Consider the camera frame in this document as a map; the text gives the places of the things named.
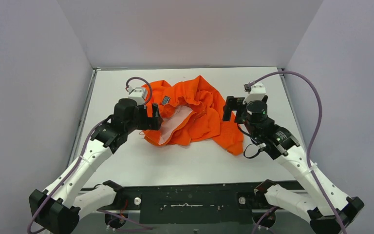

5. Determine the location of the orange zip-up jacket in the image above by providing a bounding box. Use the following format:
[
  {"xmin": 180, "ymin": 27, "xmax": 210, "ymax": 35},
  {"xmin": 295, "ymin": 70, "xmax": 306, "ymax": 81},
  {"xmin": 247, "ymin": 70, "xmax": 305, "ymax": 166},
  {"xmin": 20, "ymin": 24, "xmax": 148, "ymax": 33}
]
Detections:
[{"xmin": 144, "ymin": 76, "xmax": 243, "ymax": 156}]

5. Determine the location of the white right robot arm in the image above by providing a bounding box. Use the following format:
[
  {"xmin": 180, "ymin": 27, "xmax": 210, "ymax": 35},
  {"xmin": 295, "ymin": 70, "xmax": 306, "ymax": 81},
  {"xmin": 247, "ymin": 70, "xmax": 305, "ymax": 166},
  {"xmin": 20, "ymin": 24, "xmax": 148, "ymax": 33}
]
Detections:
[{"xmin": 223, "ymin": 96, "xmax": 364, "ymax": 234}]

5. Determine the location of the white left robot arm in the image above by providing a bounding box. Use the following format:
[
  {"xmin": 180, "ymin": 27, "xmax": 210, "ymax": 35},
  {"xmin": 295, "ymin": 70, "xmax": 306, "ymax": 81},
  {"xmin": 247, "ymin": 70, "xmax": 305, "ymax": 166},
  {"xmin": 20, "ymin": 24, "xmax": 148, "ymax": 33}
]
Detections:
[{"xmin": 28, "ymin": 98, "xmax": 163, "ymax": 234}]

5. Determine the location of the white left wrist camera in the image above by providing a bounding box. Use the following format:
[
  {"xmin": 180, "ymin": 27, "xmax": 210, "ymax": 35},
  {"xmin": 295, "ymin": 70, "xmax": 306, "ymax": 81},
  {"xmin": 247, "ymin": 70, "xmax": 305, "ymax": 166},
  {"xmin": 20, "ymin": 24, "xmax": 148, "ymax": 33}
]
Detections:
[{"xmin": 128, "ymin": 86, "xmax": 148, "ymax": 105}]

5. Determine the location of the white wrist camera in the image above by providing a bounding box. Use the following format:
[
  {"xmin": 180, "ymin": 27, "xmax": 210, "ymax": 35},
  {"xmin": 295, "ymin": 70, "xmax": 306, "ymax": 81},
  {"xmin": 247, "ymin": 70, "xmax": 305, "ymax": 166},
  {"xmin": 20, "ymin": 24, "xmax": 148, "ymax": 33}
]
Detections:
[
  {"xmin": 243, "ymin": 82, "xmax": 266, "ymax": 104},
  {"xmin": 128, "ymin": 86, "xmax": 148, "ymax": 105}
]

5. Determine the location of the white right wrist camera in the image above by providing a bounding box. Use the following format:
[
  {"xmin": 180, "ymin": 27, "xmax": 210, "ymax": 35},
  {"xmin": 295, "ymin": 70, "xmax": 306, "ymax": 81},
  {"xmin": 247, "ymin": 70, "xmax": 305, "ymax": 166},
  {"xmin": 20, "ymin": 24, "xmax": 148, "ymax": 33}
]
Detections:
[{"xmin": 243, "ymin": 82, "xmax": 266, "ymax": 104}]

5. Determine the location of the aluminium left table rail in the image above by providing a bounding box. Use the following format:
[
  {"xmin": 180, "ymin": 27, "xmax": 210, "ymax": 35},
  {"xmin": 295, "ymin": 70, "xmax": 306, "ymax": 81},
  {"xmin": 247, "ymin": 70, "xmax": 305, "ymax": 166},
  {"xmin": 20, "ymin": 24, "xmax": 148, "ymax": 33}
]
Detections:
[{"xmin": 67, "ymin": 68, "xmax": 99, "ymax": 166}]

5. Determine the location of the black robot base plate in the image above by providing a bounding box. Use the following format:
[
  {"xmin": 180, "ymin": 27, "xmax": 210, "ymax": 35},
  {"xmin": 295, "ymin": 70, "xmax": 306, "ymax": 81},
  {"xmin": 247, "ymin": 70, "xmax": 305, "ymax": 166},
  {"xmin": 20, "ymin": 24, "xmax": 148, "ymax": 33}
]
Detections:
[{"xmin": 92, "ymin": 181, "xmax": 304, "ymax": 225}]

